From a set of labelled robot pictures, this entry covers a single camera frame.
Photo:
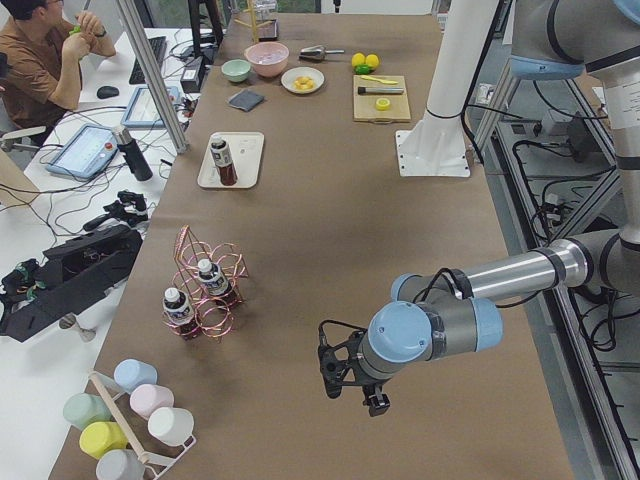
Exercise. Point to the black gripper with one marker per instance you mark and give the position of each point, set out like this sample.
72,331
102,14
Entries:
376,399

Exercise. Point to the yellow glazed donut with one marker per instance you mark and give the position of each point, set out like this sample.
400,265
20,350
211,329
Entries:
303,83

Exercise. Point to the white speckled plate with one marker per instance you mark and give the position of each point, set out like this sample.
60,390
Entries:
290,75

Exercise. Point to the cream plastic tray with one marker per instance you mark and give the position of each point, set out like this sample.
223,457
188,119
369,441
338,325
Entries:
246,153

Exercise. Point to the dark drink bottle on tray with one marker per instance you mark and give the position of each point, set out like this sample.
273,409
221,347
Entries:
223,162

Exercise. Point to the white cup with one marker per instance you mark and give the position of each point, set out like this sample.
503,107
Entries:
171,425

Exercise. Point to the drink bottle in rack rear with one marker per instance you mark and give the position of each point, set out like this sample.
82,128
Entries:
215,282

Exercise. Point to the drink bottle in rack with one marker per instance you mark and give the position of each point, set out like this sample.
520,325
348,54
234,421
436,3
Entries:
215,282
180,314

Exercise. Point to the drink bottle in rack front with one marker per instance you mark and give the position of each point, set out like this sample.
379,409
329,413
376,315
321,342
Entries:
180,314

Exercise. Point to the pink cup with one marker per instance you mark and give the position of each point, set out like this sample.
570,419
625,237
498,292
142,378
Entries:
147,398

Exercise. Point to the light blue cup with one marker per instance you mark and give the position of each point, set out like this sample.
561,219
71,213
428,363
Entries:
132,373

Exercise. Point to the grey cup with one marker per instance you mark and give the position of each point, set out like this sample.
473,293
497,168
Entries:
120,464

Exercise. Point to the yellow cup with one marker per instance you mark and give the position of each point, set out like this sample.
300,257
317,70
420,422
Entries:
100,437

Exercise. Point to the mint green cup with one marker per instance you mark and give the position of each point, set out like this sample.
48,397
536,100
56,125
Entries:
83,409

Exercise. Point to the half lemon slice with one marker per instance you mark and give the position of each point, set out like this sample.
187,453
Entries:
383,104

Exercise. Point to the wooden cutting board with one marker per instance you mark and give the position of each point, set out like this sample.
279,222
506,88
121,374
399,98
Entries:
364,105

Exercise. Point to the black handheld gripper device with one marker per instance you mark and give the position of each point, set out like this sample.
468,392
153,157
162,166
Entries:
130,208

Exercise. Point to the grey tube black cap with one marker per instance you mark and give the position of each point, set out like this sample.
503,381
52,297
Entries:
364,90

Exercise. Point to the yellow plastic knife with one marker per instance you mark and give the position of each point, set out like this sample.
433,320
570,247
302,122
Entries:
379,80

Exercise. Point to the grey folded cloth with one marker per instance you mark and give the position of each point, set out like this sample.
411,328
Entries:
245,100

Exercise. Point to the green lime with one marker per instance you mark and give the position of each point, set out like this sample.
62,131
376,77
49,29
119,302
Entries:
362,69

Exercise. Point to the black equipment case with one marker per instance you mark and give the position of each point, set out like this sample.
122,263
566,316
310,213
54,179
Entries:
75,276

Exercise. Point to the yellow lemon right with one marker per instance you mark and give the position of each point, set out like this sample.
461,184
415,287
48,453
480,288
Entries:
371,62

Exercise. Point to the yellow lemon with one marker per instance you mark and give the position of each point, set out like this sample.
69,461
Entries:
371,62
358,59

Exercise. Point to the yellow lemon left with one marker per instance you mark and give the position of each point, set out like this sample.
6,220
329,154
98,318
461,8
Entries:
358,59

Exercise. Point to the metal scoop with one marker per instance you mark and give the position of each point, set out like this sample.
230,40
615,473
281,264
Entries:
317,53

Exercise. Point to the pink bowl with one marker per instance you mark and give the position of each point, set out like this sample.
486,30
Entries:
268,59

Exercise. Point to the mint green bowl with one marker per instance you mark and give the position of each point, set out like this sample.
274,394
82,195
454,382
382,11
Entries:
236,70

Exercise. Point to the black thermos bottle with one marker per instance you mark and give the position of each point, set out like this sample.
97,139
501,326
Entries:
133,156

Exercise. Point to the black power adapter box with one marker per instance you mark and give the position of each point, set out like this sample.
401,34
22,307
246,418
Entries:
193,75

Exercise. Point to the teach pendant far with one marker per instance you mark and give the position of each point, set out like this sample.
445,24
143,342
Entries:
141,111

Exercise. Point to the teach pendant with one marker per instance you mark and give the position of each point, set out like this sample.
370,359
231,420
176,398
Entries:
86,154
141,111

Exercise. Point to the teach pendant near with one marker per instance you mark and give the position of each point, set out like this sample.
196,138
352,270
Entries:
86,154

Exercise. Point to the black computer mouse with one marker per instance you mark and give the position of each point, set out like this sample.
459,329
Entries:
106,92

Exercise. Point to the wooden mug tree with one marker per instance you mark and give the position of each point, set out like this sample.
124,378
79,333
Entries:
256,13

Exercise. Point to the copper wire bottle rack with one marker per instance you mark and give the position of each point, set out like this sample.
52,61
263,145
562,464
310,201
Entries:
204,289

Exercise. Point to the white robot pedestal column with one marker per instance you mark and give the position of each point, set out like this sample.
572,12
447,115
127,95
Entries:
436,146

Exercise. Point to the aluminium frame post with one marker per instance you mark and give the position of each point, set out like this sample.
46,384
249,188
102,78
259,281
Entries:
136,33

